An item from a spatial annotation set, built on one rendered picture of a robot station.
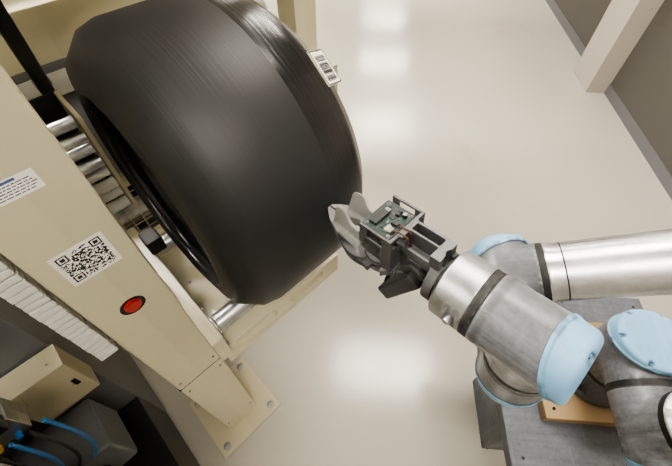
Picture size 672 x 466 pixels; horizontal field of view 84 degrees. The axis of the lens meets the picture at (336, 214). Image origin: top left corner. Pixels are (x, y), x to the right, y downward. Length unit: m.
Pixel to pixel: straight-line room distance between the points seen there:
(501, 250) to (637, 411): 0.54
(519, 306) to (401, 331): 1.43
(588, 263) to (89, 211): 0.68
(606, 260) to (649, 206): 2.29
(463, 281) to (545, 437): 0.83
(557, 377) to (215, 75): 0.51
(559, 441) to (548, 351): 0.82
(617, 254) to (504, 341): 0.23
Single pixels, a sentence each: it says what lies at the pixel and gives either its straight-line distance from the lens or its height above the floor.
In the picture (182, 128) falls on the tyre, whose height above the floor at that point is 1.41.
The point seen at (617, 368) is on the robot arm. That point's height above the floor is 0.85.
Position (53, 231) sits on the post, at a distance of 0.62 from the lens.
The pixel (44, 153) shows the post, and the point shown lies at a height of 1.40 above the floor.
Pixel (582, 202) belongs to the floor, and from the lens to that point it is 2.67.
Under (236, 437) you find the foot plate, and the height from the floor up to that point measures 0.01.
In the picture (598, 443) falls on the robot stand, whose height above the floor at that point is 0.60.
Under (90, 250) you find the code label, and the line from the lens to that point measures 0.66.
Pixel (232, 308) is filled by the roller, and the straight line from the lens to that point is 0.88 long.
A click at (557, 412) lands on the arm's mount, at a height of 0.63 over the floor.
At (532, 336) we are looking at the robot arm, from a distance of 0.44.
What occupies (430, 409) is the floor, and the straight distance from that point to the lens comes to 1.77.
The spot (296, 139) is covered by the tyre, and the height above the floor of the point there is 1.36.
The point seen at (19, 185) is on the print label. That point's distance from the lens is 0.57.
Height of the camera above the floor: 1.70
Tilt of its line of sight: 51 degrees down
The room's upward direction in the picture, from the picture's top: straight up
